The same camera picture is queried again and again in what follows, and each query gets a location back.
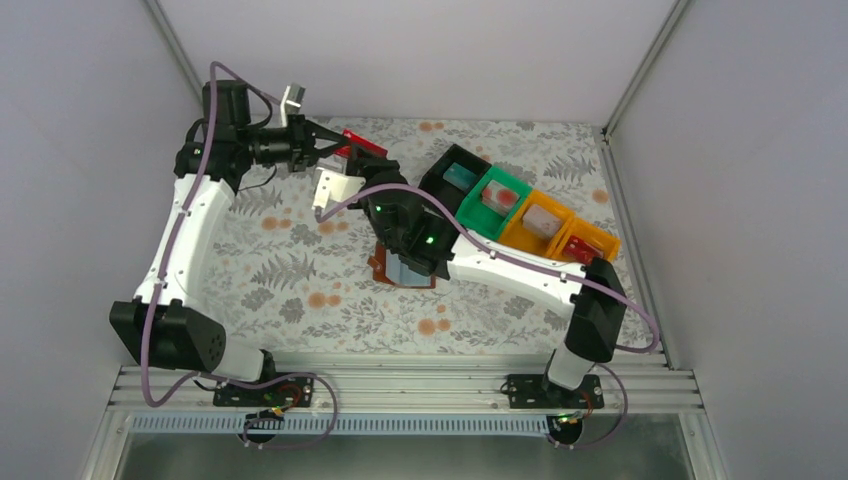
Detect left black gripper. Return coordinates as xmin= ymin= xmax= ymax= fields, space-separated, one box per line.
xmin=239 ymin=114 xmax=348 ymax=172

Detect red credit card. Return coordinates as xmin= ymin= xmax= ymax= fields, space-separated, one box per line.
xmin=334 ymin=129 xmax=388 ymax=159

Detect brown leather card holder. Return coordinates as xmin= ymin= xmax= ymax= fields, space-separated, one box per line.
xmin=367 ymin=243 xmax=436 ymax=290

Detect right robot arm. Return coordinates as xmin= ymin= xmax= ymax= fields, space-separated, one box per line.
xmin=345 ymin=145 xmax=626 ymax=407

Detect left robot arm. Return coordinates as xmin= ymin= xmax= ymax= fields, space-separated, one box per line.
xmin=109 ymin=80 xmax=347 ymax=405

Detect teal item in black bin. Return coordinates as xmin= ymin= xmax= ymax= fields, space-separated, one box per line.
xmin=442 ymin=163 xmax=476 ymax=191

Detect black storage bin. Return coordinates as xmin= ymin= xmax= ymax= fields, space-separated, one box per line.
xmin=419 ymin=144 xmax=491 ymax=214

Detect green storage bin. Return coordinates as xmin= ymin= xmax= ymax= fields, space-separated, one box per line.
xmin=456 ymin=167 xmax=532 ymax=240

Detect red white item in bin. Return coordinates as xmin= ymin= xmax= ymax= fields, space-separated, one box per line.
xmin=480 ymin=180 xmax=520 ymax=217

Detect floral table mat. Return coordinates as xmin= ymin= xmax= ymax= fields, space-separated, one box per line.
xmin=178 ymin=115 xmax=654 ymax=357

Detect orange storage bin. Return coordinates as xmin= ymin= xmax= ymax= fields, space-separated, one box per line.
xmin=497 ymin=190 xmax=621 ymax=262

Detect red item in orange bin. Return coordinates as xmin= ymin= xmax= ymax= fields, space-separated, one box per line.
xmin=563 ymin=235 xmax=604 ymax=265

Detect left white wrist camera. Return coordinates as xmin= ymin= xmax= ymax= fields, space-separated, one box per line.
xmin=279 ymin=83 xmax=305 ymax=129

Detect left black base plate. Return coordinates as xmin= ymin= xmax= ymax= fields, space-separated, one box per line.
xmin=213 ymin=373 xmax=315 ymax=409

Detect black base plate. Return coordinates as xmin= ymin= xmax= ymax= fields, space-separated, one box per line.
xmin=213 ymin=373 xmax=315 ymax=409
xmin=499 ymin=374 xmax=605 ymax=410

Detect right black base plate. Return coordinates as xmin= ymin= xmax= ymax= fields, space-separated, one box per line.
xmin=499 ymin=374 xmax=605 ymax=410

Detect aluminium rail frame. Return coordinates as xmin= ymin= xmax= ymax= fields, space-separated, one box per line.
xmin=107 ymin=354 xmax=704 ymax=437

